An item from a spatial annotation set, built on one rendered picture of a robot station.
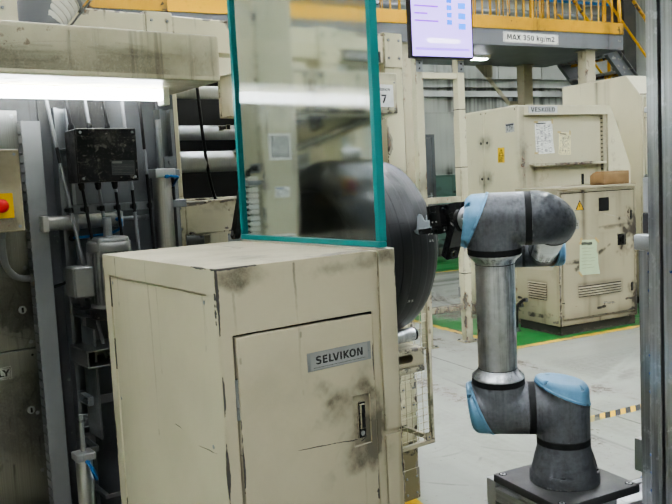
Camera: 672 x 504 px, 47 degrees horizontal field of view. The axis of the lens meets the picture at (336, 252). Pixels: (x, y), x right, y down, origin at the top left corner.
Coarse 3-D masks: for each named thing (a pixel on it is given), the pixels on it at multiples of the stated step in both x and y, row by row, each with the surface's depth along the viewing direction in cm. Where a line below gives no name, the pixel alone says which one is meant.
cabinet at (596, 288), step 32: (576, 192) 654; (608, 192) 669; (608, 224) 671; (576, 256) 657; (608, 256) 674; (544, 288) 668; (576, 288) 659; (608, 288) 676; (544, 320) 672; (576, 320) 662; (608, 320) 681
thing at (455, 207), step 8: (432, 208) 220; (440, 208) 218; (448, 208) 218; (456, 208) 214; (432, 216) 220; (440, 216) 217; (448, 216) 217; (456, 216) 212; (432, 224) 220; (440, 224) 217; (448, 224) 217; (456, 224) 212; (440, 232) 218
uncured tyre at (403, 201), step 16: (384, 176) 237; (400, 176) 240; (400, 192) 234; (416, 192) 238; (400, 208) 230; (416, 208) 234; (400, 224) 228; (416, 224) 232; (400, 240) 227; (416, 240) 231; (400, 256) 227; (416, 256) 231; (432, 256) 235; (400, 272) 228; (416, 272) 232; (432, 272) 236; (400, 288) 230; (416, 288) 234; (400, 304) 234; (416, 304) 238; (400, 320) 241
